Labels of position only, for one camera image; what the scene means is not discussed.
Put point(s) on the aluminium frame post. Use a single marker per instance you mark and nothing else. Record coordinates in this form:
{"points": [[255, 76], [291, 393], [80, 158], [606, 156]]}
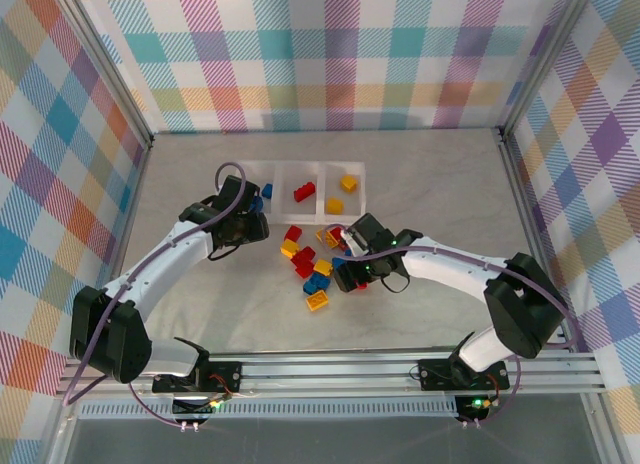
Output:
{"points": [[100, 69], [545, 59]]}

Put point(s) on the small red lego brick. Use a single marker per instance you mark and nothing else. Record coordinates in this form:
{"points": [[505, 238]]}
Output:
{"points": [[293, 232]]}

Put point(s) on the wide aluminium mounting rail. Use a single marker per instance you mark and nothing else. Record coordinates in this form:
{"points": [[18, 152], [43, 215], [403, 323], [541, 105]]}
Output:
{"points": [[325, 374]]}

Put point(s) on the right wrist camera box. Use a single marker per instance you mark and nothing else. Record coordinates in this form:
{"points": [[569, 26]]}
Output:
{"points": [[351, 241]]}

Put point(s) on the long yellow lego brick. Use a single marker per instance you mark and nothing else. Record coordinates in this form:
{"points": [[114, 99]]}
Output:
{"points": [[318, 301], [322, 236]]}

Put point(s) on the clear three-compartment container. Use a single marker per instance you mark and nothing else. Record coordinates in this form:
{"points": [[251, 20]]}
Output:
{"points": [[300, 219]]}

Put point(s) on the black controller board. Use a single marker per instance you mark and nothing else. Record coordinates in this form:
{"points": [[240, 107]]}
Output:
{"points": [[477, 406], [192, 409]]}

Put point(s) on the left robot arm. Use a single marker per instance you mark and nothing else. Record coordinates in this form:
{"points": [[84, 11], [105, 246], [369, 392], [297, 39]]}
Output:
{"points": [[165, 256]]}

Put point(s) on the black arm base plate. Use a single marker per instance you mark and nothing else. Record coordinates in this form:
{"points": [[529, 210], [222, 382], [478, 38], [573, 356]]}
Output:
{"points": [[225, 376], [435, 374]]}

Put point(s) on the aluminium frame leg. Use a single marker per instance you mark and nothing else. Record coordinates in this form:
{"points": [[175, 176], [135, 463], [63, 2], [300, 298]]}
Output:
{"points": [[62, 434], [602, 434]]}

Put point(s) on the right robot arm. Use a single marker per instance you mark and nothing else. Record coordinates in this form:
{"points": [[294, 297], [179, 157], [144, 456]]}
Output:
{"points": [[450, 269]]}

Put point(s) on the long red lego brick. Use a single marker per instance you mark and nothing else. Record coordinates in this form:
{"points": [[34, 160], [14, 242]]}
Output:
{"points": [[337, 235], [305, 191]]}

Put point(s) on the aluminium table edge rail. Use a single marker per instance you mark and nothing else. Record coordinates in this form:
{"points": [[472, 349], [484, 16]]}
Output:
{"points": [[525, 209], [126, 234]]}

